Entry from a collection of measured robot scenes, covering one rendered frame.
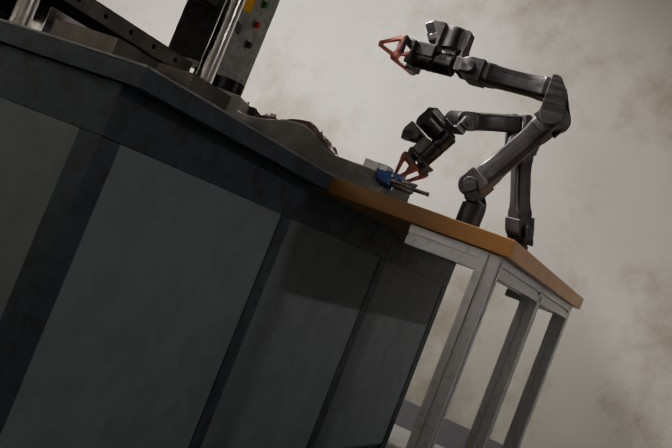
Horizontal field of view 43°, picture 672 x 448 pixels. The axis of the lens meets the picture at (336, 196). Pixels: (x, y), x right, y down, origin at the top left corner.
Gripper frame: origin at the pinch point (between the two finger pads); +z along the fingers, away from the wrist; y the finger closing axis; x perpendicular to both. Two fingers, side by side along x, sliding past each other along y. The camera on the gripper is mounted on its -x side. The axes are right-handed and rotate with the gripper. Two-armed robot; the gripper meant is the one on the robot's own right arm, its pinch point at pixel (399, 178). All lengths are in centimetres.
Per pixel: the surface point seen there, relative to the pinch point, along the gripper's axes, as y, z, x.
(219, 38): 9, 16, -75
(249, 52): -25, 17, -89
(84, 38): 112, 18, -17
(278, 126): 54, 9, -9
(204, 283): 83, 35, 25
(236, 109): 57, 14, -18
